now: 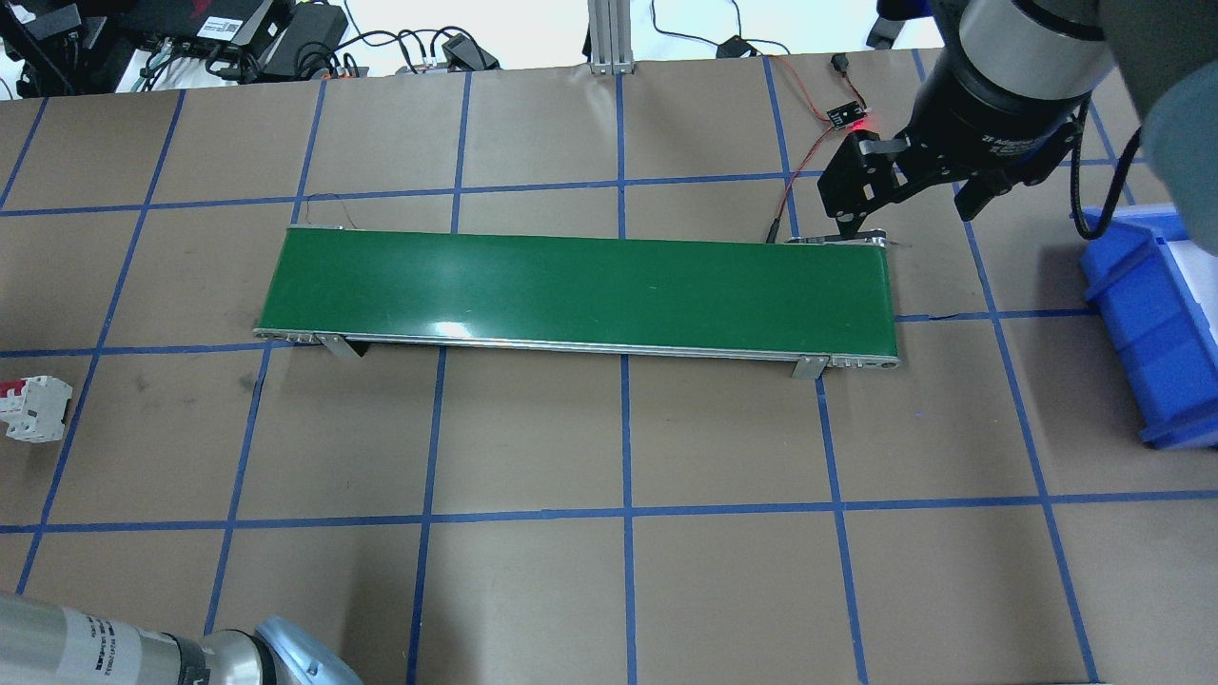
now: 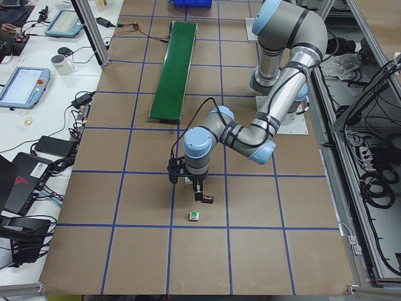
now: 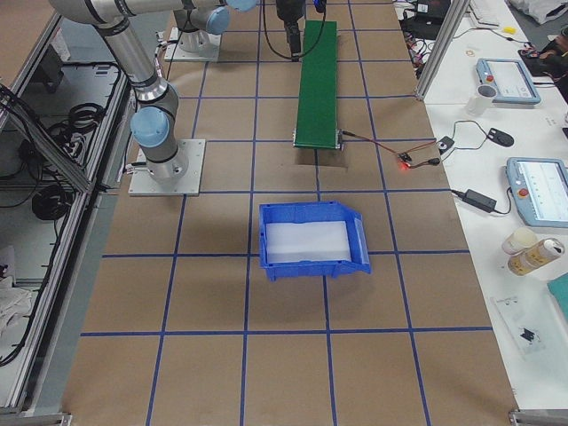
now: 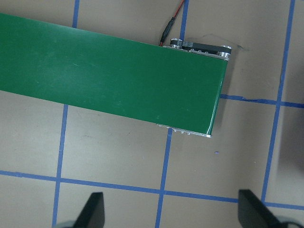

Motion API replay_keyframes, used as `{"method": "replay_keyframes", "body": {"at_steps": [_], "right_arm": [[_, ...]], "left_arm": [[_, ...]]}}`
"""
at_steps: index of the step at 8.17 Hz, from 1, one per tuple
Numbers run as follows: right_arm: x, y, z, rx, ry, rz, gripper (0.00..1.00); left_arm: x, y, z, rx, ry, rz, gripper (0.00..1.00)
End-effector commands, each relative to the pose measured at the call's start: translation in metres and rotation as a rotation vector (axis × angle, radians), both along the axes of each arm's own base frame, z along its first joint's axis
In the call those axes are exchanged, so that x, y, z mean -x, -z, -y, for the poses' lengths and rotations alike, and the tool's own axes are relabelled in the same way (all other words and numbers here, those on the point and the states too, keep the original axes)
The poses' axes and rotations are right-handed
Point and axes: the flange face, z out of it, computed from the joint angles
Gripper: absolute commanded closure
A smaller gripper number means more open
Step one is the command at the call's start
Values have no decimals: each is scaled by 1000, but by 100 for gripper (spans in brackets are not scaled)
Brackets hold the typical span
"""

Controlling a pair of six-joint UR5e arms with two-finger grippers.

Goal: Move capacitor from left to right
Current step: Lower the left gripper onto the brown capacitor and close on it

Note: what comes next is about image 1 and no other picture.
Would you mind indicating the green conveyor belt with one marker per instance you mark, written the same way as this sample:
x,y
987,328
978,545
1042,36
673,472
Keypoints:
x,y
817,306

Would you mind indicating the small sensor board red LED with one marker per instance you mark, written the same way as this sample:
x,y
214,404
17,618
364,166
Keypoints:
x,y
846,116

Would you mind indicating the white red circuit breaker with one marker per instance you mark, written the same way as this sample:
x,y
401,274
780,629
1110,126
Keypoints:
x,y
34,409

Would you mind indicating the blue plastic bin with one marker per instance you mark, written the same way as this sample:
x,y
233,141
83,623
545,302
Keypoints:
x,y
1155,290

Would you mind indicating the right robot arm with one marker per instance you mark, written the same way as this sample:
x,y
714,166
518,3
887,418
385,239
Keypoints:
x,y
1164,51

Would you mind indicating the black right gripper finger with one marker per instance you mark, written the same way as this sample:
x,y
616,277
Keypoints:
x,y
848,223
978,192

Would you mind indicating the aluminium frame post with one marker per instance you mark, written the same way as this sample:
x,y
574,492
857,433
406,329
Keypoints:
x,y
609,38

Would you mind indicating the black power adapter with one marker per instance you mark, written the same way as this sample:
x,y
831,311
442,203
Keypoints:
x,y
312,31

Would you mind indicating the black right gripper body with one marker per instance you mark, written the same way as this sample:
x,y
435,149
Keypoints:
x,y
990,119

